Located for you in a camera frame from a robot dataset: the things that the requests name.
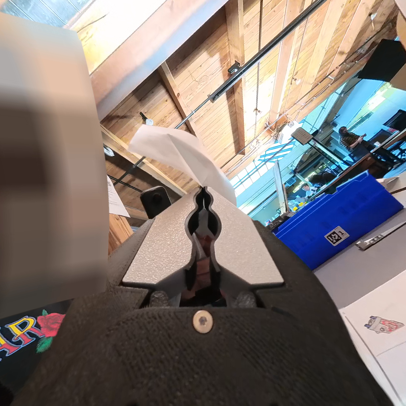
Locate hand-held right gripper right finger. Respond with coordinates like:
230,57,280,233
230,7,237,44
204,187,284,296

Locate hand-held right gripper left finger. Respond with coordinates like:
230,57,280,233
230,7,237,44
122,187,205,297

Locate toy sticker sheet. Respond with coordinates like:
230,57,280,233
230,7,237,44
128,124,237,207

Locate person's left hand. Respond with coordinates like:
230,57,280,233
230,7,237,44
190,236,222,299

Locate white paper notice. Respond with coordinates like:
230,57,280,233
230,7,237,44
107,175,131,218

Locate blue plastic bin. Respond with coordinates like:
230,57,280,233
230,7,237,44
273,171,405,271

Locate grey toy brick beam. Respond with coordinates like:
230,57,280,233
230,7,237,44
355,230,398,251

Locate sign on stand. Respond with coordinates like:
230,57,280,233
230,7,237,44
291,127,315,145

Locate toy instruction booklet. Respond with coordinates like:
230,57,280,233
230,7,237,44
339,278,406,406

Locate black printed shirt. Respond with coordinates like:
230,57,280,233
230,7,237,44
0,300,72,400

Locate black flag board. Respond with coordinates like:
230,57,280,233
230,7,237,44
358,39,406,84

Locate black ceiling track rail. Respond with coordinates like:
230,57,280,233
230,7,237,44
209,0,329,103

